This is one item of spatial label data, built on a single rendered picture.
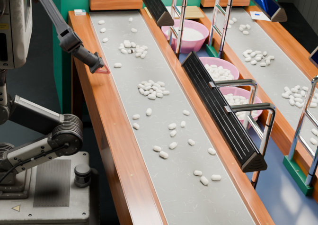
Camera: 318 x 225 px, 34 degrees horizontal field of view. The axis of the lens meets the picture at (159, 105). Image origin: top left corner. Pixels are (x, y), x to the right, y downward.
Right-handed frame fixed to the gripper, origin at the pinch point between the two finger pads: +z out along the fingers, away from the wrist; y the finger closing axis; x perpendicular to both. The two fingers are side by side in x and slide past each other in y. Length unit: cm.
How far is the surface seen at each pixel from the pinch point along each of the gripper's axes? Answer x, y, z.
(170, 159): -4, -54, 15
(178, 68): -19.6, 8.0, 31.7
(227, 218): -12, -87, 23
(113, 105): 4.6, -18.8, 2.5
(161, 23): -32.6, 0.5, 2.0
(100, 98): 7.8, -12.7, -1.0
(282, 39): -64, 32, 84
